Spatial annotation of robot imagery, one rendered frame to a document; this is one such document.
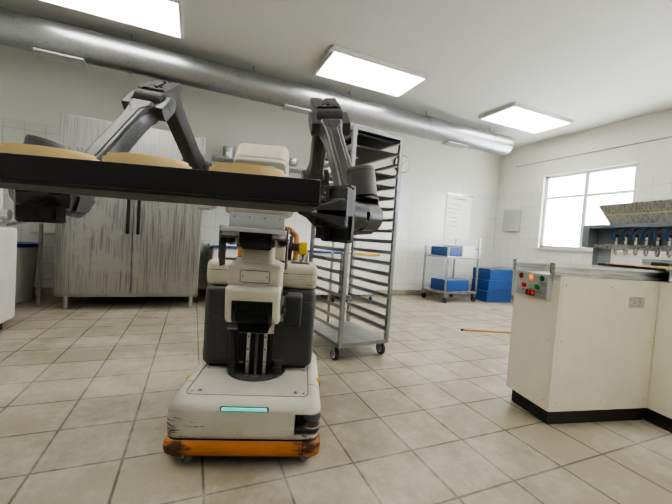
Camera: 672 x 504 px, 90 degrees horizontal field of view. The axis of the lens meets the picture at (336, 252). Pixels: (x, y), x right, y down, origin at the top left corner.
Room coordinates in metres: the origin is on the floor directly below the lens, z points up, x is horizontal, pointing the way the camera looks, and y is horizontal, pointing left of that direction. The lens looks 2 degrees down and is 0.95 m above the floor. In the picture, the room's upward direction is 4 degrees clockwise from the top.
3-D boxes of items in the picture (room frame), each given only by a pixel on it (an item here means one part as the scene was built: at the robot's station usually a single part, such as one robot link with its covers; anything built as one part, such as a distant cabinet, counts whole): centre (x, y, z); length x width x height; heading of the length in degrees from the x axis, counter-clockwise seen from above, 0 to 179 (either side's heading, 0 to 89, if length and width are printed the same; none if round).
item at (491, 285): (6.37, -2.98, 0.30); 0.60 x 0.40 x 0.20; 113
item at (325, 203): (0.58, 0.03, 0.99); 0.09 x 0.07 x 0.07; 141
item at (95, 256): (4.13, 2.42, 1.03); 1.40 x 0.91 x 2.05; 113
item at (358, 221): (0.63, -0.01, 1.00); 0.07 x 0.07 x 0.10; 51
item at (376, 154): (2.96, -0.12, 1.68); 0.60 x 0.40 x 0.02; 30
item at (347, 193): (0.58, 0.03, 1.01); 0.09 x 0.07 x 0.07; 141
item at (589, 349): (2.06, -1.53, 0.45); 0.70 x 0.34 x 0.90; 102
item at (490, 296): (6.37, -2.98, 0.10); 0.60 x 0.40 x 0.20; 111
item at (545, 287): (1.99, -1.17, 0.77); 0.24 x 0.04 x 0.14; 12
